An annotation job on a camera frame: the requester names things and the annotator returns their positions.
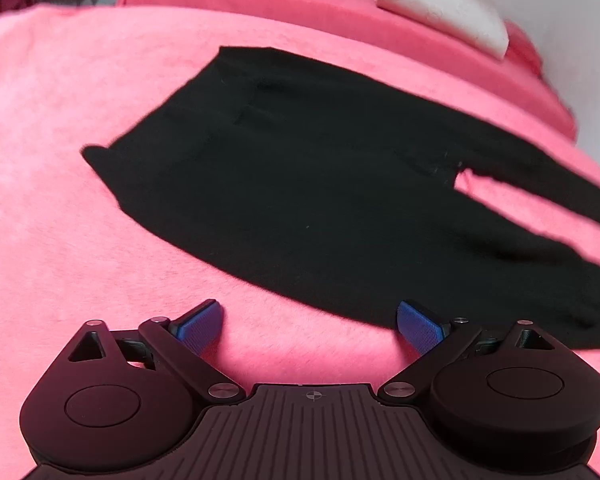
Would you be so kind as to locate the black pants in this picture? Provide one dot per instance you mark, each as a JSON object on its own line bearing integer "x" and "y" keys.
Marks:
{"x": 330, "y": 195}

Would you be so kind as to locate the white pillow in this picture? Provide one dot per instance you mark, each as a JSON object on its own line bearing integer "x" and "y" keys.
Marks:
{"x": 442, "y": 7}

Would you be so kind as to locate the pink fleece blanket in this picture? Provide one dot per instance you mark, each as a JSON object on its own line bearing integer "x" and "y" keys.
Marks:
{"x": 80, "y": 240}

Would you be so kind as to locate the red bed sheet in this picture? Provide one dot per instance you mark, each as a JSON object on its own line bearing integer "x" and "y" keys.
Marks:
{"x": 330, "y": 5}

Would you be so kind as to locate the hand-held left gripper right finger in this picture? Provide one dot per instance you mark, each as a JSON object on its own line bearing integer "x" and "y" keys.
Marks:
{"x": 416, "y": 326}

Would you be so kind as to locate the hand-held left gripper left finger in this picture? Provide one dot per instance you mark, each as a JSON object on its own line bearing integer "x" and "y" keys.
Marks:
{"x": 200, "y": 326}

